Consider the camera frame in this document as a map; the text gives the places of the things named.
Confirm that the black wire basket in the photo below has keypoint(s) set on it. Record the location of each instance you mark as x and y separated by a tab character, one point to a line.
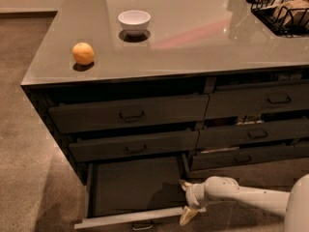
263	10

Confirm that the grey kitchen island cabinet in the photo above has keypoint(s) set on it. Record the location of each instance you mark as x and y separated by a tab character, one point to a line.
191	47

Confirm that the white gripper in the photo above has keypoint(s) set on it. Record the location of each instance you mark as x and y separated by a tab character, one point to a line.
194	195

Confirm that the orange fruit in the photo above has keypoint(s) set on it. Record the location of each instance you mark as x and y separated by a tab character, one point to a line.
83	54

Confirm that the grey drawer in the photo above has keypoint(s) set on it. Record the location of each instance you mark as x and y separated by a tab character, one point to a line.
252	101
135	195
109	115
250	156
134	145
228	136

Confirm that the white ceramic bowl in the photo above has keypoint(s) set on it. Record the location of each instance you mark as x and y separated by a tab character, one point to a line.
134	22

